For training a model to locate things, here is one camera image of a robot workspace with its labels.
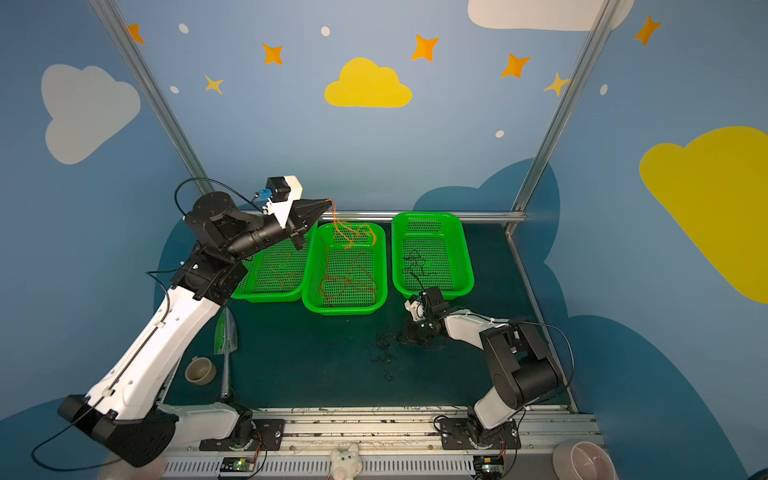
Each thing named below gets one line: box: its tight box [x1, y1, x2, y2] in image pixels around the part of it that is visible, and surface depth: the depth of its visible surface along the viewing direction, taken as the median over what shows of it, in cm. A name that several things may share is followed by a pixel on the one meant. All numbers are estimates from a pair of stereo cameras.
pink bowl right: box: [552, 441, 617, 480], surface depth 69 cm
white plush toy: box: [330, 444, 362, 480], surface depth 69 cm
